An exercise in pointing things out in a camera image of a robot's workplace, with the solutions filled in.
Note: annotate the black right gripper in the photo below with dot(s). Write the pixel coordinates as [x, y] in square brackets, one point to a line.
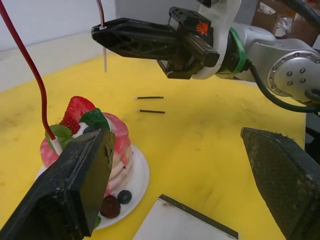
[192, 50]

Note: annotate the brown cardboard box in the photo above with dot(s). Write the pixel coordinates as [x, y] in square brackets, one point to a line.
[302, 30]
[265, 17]

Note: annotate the white round plate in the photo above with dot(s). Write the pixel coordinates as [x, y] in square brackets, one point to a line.
[140, 175]

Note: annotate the white matchbox dark striking strip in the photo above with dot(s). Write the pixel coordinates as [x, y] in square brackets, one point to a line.
[175, 220]

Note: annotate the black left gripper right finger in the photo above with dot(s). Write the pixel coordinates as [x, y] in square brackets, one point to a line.
[287, 180]

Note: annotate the blueberry on plate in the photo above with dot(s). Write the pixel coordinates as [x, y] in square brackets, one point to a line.
[124, 197]

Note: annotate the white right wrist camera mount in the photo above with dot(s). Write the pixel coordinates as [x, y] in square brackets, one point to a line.
[225, 15]

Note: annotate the black match white head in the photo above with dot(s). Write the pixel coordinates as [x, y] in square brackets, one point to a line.
[152, 111]
[150, 97]

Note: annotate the dark red raspberry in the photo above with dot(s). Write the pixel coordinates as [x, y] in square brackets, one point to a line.
[110, 207]

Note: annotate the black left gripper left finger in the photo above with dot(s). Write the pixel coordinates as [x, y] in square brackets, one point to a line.
[62, 190]

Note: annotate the yellow table mat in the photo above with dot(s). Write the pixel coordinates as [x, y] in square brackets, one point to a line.
[200, 150]

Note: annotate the pink white layered cake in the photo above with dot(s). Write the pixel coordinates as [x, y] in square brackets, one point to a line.
[120, 140]

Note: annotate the crumpled silver foil bag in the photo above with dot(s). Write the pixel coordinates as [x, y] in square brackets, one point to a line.
[283, 26]

